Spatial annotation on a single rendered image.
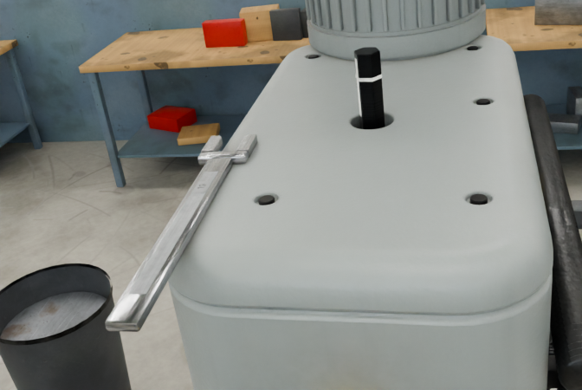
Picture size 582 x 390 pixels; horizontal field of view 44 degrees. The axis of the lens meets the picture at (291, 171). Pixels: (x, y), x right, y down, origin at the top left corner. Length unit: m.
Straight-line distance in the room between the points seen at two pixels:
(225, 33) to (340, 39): 3.82
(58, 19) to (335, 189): 5.24
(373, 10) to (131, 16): 4.72
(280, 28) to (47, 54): 2.06
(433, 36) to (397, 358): 0.39
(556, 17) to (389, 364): 4.03
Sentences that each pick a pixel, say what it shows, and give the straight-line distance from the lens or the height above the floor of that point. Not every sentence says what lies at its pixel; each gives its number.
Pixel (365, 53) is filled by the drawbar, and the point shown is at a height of 1.95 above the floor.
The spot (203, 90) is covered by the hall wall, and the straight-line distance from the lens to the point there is 5.40.
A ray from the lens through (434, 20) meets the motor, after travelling 0.75.
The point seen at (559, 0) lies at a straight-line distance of 4.40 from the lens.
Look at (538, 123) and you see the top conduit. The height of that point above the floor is 1.81.
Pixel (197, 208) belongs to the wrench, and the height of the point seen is 1.90.
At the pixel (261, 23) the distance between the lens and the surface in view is 4.58.
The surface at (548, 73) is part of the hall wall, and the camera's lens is 5.08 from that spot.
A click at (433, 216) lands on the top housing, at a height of 1.89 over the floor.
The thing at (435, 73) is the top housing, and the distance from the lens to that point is 0.71.
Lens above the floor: 2.13
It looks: 26 degrees down
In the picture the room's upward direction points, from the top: 8 degrees counter-clockwise
